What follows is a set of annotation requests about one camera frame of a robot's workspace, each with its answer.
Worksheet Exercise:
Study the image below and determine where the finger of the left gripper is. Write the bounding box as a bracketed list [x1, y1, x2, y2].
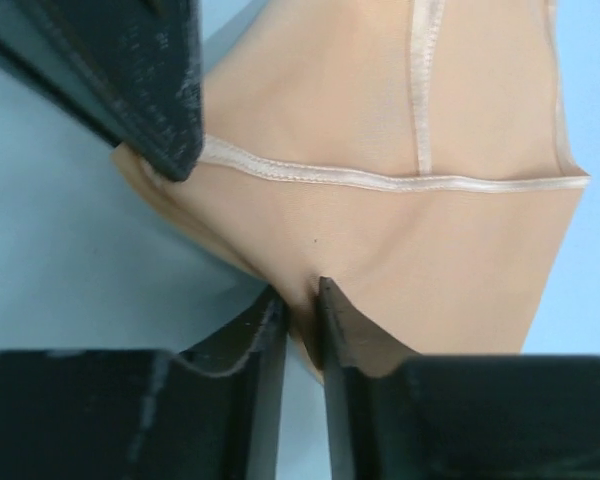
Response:
[0, 0, 204, 182]

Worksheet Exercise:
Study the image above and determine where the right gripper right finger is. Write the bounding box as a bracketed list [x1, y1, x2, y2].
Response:
[317, 278, 600, 479]

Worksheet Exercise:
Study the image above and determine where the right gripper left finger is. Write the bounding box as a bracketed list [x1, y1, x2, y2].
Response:
[0, 289, 286, 479]

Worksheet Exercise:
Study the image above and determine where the orange cloth napkin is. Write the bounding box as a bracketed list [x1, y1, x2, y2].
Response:
[113, 1, 589, 372]

